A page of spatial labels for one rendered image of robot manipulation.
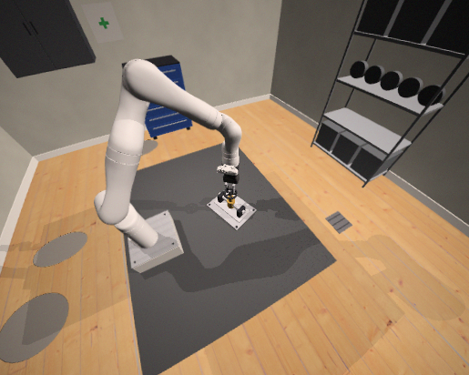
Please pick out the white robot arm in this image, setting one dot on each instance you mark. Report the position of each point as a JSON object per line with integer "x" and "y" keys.
{"x": 126, "y": 140}

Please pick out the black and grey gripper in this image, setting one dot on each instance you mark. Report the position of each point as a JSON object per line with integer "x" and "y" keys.
{"x": 230, "y": 169}

